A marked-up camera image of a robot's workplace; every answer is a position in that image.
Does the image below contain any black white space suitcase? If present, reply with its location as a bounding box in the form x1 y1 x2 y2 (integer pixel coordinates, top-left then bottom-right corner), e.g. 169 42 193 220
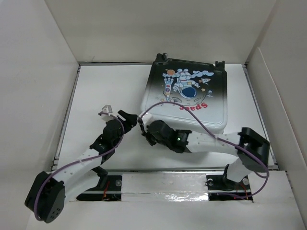
141 53 227 134

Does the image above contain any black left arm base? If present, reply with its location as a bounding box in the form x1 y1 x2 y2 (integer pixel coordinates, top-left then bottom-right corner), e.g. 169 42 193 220
76 167 122 202

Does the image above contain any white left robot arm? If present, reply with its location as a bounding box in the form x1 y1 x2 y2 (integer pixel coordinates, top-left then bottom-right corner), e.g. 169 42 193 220
24 110 138 223

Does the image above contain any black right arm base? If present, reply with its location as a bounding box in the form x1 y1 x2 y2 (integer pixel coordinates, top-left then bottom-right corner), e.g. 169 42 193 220
204 165 253 201

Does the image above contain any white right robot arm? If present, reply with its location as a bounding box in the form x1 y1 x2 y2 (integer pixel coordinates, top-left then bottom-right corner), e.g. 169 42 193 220
139 120 270 188

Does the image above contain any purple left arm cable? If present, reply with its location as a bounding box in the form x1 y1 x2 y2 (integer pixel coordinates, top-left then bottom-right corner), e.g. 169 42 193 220
33 114 125 222

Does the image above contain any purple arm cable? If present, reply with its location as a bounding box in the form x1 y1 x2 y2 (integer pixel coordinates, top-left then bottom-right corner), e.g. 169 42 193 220
33 114 125 222
141 102 270 200

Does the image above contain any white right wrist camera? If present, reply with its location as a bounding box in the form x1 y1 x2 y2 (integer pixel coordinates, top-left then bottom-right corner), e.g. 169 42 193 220
138 111 154 127

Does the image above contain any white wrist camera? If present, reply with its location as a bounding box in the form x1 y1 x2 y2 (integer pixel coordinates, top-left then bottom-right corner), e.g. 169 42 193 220
138 111 154 127
98 104 113 122

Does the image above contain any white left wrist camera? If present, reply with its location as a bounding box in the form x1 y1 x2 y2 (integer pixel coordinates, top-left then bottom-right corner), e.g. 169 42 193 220
98 104 113 122

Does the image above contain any aluminium mounting rail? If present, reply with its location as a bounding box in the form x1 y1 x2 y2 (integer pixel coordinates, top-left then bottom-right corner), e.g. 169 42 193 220
78 167 264 196

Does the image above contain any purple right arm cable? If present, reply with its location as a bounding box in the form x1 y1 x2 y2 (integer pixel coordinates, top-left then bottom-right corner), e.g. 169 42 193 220
141 102 270 200

